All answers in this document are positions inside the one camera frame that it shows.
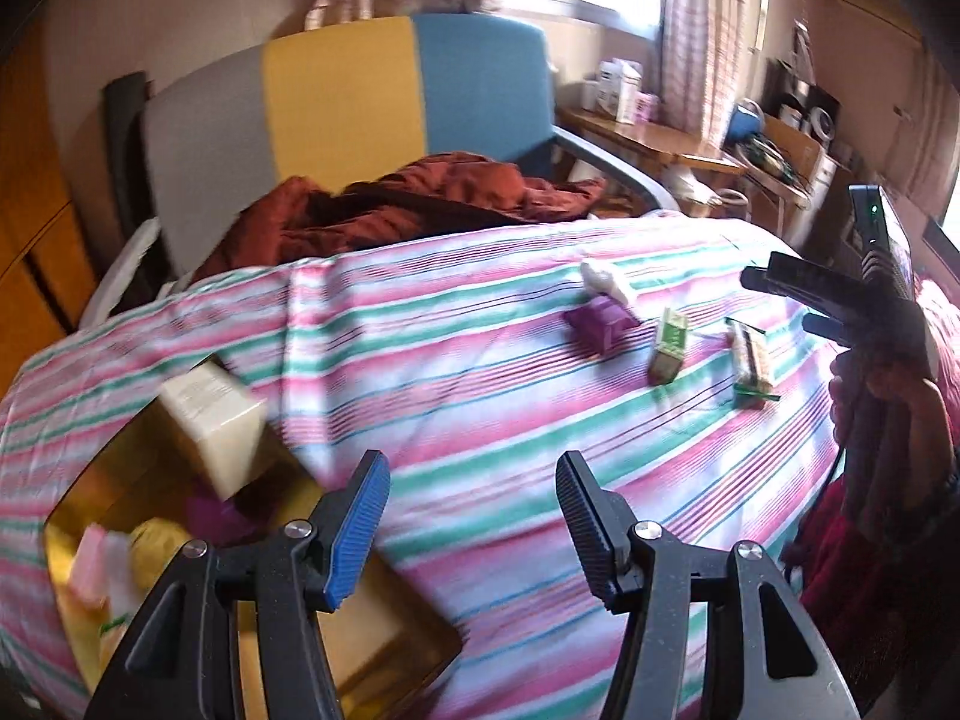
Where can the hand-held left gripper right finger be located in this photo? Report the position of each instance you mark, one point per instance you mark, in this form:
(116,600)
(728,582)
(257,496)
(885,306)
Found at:
(592,532)

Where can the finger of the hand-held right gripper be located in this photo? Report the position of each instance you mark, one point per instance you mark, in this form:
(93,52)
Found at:
(832,330)
(795,277)

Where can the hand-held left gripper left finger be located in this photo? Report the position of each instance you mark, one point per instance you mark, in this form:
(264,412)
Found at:
(360,532)

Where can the gold metal tin tray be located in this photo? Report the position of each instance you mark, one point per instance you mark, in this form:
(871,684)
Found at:
(390,645)

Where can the cream white carton box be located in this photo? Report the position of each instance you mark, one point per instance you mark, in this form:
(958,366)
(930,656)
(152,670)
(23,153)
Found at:
(214,427)

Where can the person's right hand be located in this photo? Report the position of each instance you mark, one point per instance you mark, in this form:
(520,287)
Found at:
(892,435)

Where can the green edged snack packet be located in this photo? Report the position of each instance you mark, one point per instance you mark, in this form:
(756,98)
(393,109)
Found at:
(750,364)

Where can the cardboard box with clutter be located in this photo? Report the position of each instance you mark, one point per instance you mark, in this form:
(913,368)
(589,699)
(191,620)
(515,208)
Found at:
(791,157)

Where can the green white small box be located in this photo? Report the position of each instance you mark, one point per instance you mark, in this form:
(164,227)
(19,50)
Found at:
(667,345)

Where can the blue round container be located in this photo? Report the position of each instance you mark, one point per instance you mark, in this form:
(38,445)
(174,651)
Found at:
(746,124)

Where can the white tube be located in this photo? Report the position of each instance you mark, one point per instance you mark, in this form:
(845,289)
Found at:
(607,281)

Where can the striped pink green bedsheet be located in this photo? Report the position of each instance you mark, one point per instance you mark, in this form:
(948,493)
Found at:
(450,360)

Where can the purple box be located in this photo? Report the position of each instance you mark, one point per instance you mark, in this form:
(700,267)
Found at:
(600,322)

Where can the yellow plush toy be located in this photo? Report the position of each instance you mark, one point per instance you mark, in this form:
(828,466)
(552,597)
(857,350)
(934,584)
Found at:
(157,540)

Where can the wooden desk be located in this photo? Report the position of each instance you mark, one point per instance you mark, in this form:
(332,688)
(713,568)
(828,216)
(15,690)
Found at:
(645,139)

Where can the white boxes on desk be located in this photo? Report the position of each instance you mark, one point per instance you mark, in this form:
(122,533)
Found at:
(622,90)

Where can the pink checked curtain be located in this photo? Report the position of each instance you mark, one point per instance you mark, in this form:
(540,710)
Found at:
(705,30)

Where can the person's red clothing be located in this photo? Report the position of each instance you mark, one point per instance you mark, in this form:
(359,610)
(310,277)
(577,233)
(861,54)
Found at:
(862,592)

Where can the pink hair roller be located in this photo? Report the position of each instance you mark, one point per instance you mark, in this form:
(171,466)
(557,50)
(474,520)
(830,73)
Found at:
(94,562)

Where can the rust red duvet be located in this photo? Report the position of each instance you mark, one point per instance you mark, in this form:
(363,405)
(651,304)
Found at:
(420,195)

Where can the white foam piece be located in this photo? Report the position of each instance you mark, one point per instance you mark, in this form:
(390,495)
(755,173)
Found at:
(120,270)

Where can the grey yellow blue chair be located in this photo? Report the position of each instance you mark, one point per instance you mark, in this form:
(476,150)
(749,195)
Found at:
(337,97)

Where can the black rolled mat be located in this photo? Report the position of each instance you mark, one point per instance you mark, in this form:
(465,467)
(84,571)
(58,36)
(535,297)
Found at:
(124,150)

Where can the wooden wardrobe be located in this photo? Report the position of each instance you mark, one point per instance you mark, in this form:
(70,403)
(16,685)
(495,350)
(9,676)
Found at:
(37,202)

